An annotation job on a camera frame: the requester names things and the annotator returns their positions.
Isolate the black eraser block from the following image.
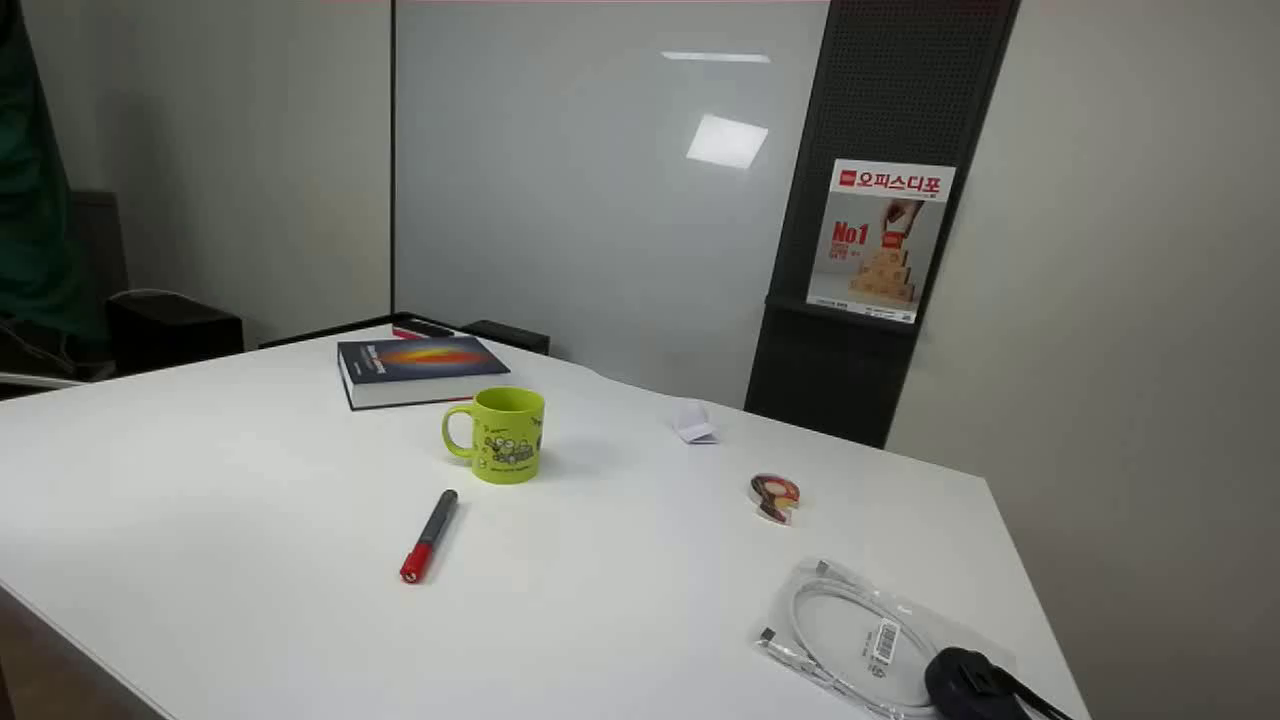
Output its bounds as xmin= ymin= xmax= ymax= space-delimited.
xmin=462 ymin=319 xmax=551 ymax=357

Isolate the grey marker with red cap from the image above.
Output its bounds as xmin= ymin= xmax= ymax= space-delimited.
xmin=399 ymin=489 xmax=460 ymax=585

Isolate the glass whiteboard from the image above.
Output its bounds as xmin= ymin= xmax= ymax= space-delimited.
xmin=390 ymin=0 xmax=831 ymax=410

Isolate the black box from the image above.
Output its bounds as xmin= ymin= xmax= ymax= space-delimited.
xmin=105 ymin=289 xmax=246 ymax=377

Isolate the yellow-green printed mug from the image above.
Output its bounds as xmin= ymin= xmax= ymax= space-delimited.
xmin=441 ymin=386 xmax=547 ymax=486

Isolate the red and white brochure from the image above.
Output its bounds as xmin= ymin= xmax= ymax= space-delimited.
xmin=806 ymin=158 xmax=957 ymax=325

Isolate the black perforated display rack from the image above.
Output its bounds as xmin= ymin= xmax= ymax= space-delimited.
xmin=743 ymin=0 xmax=1023 ymax=450

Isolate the dark blue hardcover book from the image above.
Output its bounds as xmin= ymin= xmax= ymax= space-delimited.
xmin=336 ymin=335 xmax=512 ymax=412

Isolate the black round device with strap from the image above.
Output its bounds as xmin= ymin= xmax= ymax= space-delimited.
xmin=923 ymin=646 xmax=1076 ymax=720

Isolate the folded white paper piece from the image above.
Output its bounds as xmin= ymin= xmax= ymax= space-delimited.
xmin=671 ymin=399 xmax=719 ymax=445

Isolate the bagged white cable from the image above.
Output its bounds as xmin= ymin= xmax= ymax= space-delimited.
xmin=755 ymin=558 xmax=1020 ymax=720

